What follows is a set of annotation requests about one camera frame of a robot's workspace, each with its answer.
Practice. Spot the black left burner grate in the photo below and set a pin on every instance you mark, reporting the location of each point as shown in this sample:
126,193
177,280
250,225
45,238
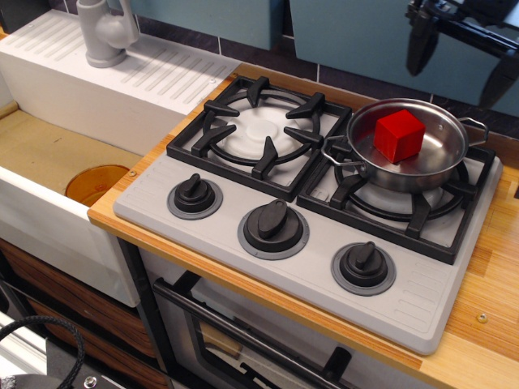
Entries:
260,136

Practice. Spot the oven door with black handle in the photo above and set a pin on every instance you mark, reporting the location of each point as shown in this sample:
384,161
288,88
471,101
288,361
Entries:
232,342

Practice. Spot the black middle stove knob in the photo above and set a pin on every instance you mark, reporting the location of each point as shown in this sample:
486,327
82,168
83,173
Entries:
273,231

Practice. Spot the wooden drawer fronts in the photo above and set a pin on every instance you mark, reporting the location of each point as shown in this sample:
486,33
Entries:
114,335

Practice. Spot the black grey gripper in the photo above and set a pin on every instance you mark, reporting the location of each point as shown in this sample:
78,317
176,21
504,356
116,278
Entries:
469,22

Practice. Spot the black burner grate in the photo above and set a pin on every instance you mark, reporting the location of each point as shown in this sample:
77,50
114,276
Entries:
260,136
442,223

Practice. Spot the white toy sink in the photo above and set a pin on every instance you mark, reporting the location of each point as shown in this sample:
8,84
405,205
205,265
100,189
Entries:
61,116

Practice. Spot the grey toy faucet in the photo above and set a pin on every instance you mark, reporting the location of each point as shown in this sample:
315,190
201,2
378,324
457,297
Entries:
106,36

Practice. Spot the grey toy stove top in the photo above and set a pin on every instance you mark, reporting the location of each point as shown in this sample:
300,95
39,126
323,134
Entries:
412,313

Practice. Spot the black left stove knob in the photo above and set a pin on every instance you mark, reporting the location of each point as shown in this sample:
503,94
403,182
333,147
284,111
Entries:
194,199

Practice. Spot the black stove knob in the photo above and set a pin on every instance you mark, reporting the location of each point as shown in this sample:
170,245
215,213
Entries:
194,199
363,269
273,231

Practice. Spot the stainless steel pan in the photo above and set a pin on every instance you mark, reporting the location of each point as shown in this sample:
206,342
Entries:
445,144

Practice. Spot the black right burner grate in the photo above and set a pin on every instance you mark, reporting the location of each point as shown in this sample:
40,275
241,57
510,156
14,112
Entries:
442,223

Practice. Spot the black right stove knob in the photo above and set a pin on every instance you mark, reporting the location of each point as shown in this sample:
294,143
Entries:
363,269

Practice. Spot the red wooden cube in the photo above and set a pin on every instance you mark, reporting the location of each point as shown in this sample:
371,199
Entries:
399,135

